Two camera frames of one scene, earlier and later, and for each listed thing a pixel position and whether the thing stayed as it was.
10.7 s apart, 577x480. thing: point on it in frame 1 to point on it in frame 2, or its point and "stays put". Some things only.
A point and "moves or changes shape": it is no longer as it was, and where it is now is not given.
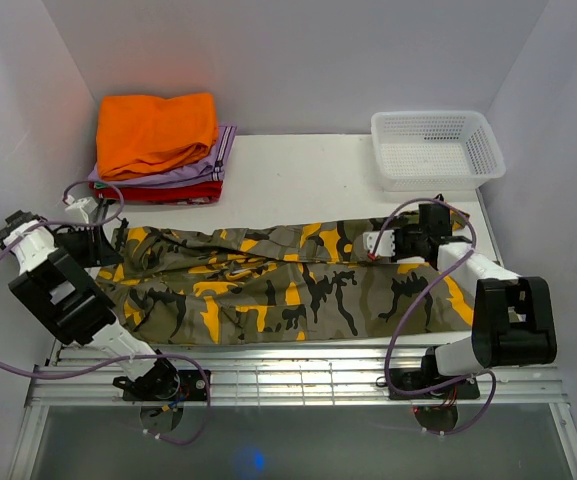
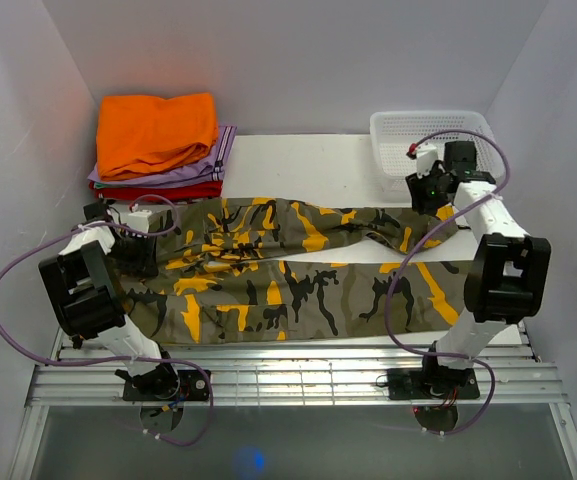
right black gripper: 398,233 to 417,189
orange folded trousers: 137,135 stays put
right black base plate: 426,376 stays put
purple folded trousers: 210,173 stays put
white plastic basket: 435,150 stays put
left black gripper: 100,253 to 145,262
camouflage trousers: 300,283 moves or changes shape
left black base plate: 192,387 stays put
